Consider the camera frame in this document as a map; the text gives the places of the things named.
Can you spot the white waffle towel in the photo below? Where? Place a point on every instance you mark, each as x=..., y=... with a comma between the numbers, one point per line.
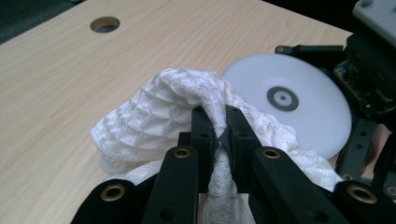
x=149, y=118

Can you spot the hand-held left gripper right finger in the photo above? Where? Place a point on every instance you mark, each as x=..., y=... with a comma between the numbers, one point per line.
x=241, y=130

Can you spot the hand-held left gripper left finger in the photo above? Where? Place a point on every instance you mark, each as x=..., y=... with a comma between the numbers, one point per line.
x=202, y=130

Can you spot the white cup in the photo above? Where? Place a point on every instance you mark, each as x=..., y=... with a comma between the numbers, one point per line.
x=311, y=84

